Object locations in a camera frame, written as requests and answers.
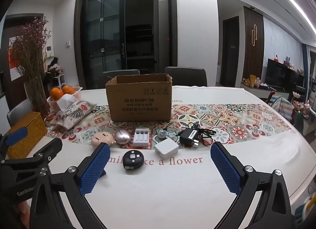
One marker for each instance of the person's left hand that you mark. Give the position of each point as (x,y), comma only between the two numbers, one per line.
(23,213)

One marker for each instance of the white battery charger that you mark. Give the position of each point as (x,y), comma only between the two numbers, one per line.
(141,142)

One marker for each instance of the silver refrigerator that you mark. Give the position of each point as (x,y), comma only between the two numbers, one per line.
(160,33)

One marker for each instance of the white television cabinet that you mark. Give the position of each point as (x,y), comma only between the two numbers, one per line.
(261,90)

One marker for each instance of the small yellow box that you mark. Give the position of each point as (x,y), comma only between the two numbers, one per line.
(252,80)

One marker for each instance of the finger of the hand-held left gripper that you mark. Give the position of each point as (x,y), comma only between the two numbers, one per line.
(47,150)
(16,136)

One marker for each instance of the gold wall ornament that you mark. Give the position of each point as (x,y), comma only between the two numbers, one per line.
(254,35)

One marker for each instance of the brown cardboard box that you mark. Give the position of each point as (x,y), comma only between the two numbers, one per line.
(138,100)

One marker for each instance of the floral fabric tissue box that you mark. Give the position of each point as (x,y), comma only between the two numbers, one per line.
(74,114)

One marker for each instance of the glass vase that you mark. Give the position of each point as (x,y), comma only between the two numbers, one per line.
(37,95)

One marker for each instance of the white fruit basket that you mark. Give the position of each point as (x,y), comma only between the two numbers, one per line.
(53,103)

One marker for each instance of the white cube charger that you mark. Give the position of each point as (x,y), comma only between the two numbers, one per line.
(166,148)

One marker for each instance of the orange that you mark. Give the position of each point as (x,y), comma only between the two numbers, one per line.
(68,89)
(56,93)

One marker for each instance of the grey dining chair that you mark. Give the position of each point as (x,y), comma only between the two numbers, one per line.
(185,75)
(121,75)
(17,112)

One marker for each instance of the black television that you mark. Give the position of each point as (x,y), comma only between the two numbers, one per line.
(281,74)

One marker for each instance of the dark interior door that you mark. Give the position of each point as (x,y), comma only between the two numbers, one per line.
(230,51)

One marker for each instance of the silver egg-shaped mouse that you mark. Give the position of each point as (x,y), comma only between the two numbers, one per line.
(122,136)

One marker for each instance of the white wall intercom panel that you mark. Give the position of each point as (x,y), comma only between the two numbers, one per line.
(49,48)

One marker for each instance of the chair with striped cloth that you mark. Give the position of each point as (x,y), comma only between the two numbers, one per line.
(280,105)

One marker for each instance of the white lotus ornament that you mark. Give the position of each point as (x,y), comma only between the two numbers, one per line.
(297,95)

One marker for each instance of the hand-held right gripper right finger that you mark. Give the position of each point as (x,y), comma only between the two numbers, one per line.
(226,167)

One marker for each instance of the white shelf rack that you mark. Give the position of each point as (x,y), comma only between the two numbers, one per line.
(58,75)

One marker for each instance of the sliding glass door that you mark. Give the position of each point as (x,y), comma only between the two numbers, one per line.
(103,33)

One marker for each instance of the wooden slat wall panel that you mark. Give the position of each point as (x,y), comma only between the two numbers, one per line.
(246,53)

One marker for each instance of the yellow woven box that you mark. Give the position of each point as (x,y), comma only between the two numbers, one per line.
(26,135)

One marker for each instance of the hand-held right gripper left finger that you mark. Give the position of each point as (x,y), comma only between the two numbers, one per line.
(95,169)

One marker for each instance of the dried pink flower bunch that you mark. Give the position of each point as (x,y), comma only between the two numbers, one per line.
(29,51)

